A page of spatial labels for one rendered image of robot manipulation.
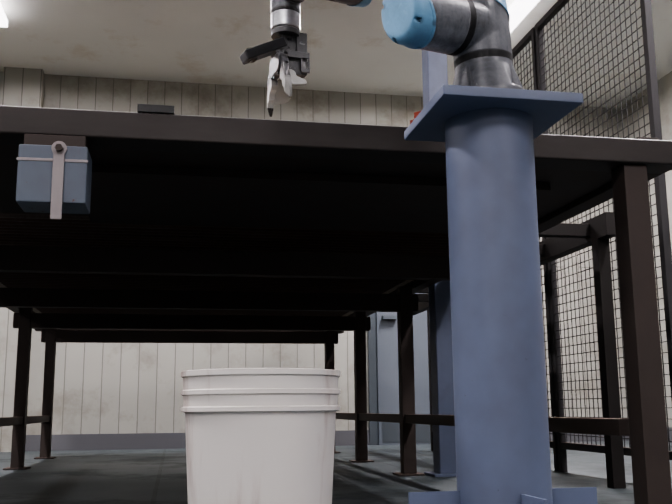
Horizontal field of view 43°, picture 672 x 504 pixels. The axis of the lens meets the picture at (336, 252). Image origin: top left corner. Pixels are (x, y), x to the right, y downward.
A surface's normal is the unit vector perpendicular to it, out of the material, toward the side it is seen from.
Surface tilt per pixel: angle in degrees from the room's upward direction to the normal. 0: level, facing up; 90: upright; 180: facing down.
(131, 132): 90
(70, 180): 90
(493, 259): 90
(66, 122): 90
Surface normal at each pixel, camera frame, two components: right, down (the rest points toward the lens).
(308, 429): 0.64, -0.09
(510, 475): -0.05, -0.18
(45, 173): 0.18, -0.18
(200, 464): -0.69, -0.07
